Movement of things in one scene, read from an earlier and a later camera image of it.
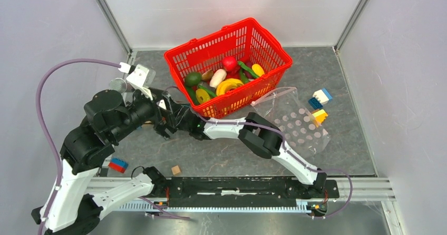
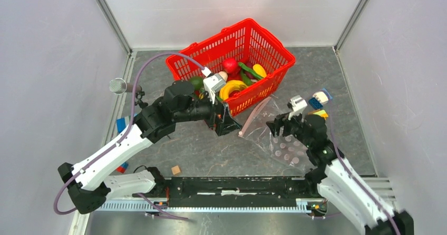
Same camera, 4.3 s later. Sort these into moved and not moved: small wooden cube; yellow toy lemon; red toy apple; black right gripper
Moved: black right gripper
Not moved: red toy apple; yellow toy lemon; small wooden cube
